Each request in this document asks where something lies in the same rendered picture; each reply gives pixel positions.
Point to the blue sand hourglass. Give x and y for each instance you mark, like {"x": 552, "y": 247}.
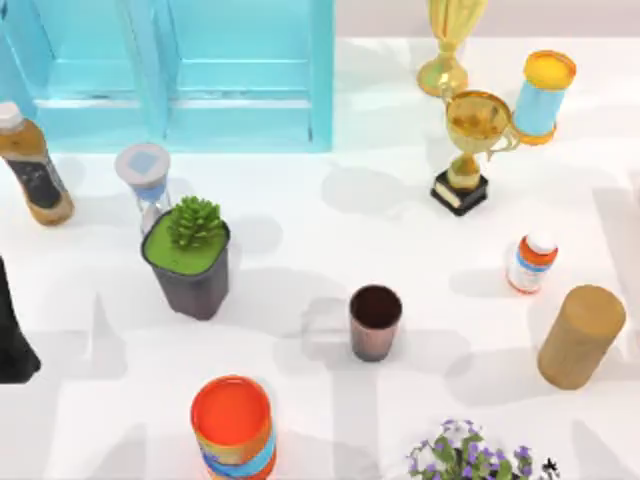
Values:
{"x": 143, "y": 172}

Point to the green plant in grey pot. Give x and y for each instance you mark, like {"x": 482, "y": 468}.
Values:
{"x": 192, "y": 270}

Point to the purple flower plant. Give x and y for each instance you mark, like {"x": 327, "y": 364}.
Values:
{"x": 475, "y": 455}

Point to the orange and blue can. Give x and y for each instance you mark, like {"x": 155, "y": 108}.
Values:
{"x": 232, "y": 430}

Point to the tall gold trophy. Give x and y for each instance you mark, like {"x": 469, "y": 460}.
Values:
{"x": 447, "y": 45}

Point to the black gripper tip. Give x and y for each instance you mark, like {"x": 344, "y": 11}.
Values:
{"x": 12, "y": 340}

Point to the blue can with orange rims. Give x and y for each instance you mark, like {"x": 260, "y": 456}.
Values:
{"x": 542, "y": 97}

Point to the wooden cylinder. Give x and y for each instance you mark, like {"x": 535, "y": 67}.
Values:
{"x": 580, "y": 337}

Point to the orange and white bottle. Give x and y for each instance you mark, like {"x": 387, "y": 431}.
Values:
{"x": 530, "y": 265}

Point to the light blue rack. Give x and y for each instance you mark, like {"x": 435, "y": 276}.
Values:
{"x": 240, "y": 75}

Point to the brown sauce bottle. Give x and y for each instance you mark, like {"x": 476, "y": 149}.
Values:
{"x": 35, "y": 175}

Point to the gold trophy with black base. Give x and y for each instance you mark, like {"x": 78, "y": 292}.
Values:
{"x": 470, "y": 145}

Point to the dark brown cup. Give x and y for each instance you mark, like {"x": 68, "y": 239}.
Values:
{"x": 372, "y": 330}

